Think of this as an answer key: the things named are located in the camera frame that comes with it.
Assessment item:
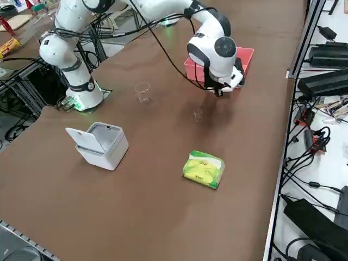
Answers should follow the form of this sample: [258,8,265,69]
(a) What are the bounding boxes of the black rectangular box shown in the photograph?
[308,41,348,69]

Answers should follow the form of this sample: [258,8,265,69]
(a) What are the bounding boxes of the long dark power adapter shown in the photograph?
[297,69,348,96]

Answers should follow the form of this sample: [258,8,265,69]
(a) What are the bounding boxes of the grey metal device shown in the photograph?
[0,219,62,261]

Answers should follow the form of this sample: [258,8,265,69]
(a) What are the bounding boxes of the aluminium frame post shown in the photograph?
[287,0,327,79]

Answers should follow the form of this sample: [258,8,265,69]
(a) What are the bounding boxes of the white flip-lid bin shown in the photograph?
[65,121,129,171]

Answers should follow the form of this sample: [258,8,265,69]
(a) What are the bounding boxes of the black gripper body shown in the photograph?
[208,78,224,97]

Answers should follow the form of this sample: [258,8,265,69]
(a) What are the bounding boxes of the black equipment cabinet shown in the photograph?
[0,58,69,120]

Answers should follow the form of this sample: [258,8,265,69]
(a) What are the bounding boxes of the light wooden board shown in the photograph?
[0,13,33,32]

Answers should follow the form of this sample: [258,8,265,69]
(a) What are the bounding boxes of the green tissue pack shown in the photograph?
[182,150,226,190]

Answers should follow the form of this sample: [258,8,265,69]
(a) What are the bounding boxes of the pink plastic container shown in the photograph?
[184,46,256,90]

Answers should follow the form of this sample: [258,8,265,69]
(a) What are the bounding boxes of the small black power adapter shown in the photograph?
[318,26,338,40]

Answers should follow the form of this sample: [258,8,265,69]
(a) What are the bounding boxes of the red metal object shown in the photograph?
[0,15,16,36]

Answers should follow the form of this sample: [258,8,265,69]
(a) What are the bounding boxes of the red and black connector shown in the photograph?
[295,105,316,127]
[304,127,331,156]

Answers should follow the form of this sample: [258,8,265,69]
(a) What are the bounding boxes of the large glass beaker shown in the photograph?
[135,82,152,105]

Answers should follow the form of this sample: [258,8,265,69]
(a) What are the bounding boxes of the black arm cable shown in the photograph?
[127,0,218,91]

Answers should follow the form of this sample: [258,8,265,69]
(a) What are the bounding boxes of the yellow snack packet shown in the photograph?
[0,38,22,59]

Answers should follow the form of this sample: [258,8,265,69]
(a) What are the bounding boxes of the large black power brick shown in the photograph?
[282,198,348,261]

